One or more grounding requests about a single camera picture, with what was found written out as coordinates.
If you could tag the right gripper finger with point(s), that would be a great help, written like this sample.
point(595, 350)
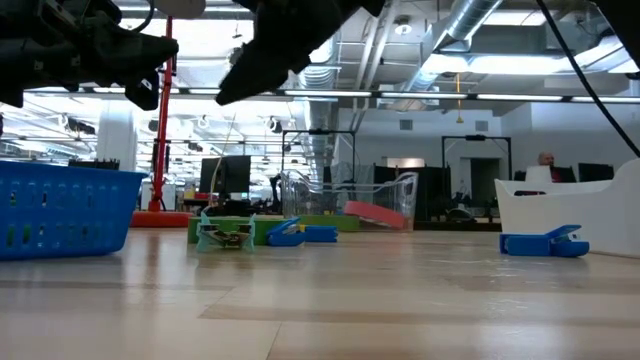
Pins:
point(260, 70)

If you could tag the black ridged box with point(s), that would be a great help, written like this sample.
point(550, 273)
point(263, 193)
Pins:
point(94, 165)

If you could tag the blue mini stapler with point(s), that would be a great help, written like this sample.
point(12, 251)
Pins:
point(322, 234)
point(570, 248)
point(525, 246)
point(285, 239)

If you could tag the red desk lamp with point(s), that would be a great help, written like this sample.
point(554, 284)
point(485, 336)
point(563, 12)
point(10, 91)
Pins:
point(161, 150)

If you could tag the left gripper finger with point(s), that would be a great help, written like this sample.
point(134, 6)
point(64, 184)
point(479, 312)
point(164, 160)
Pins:
point(125, 52)
point(145, 92)

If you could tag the silver corrugated ventilation duct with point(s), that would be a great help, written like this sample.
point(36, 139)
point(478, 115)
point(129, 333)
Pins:
point(317, 77)

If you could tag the clear plastic bin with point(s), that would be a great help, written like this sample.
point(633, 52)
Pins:
point(300, 195)

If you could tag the white building column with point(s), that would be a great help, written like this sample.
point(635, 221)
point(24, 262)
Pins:
point(116, 145)

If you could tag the dark desk monitor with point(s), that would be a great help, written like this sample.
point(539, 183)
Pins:
point(595, 172)
point(569, 175)

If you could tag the silver slanted ventilation duct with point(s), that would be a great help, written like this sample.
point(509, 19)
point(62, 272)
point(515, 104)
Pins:
point(470, 17)

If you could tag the white plastic bin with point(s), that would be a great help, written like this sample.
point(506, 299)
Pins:
point(575, 210)

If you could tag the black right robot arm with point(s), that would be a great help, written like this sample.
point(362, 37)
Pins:
point(625, 25)

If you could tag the white rounded seat back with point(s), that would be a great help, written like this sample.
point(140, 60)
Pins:
point(539, 175)

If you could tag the black metal gantry frame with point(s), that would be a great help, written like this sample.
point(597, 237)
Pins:
point(476, 137)
point(318, 132)

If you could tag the blue plastic basket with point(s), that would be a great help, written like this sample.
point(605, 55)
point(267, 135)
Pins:
point(60, 210)

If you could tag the black computer monitor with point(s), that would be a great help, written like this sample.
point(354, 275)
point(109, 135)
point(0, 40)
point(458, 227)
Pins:
point(230, 175)

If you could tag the large green tape roll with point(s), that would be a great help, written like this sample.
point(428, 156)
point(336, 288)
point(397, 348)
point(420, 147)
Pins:
point(262, 232)

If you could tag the person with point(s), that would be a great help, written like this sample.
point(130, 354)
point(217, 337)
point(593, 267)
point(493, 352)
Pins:
point(547, 160)

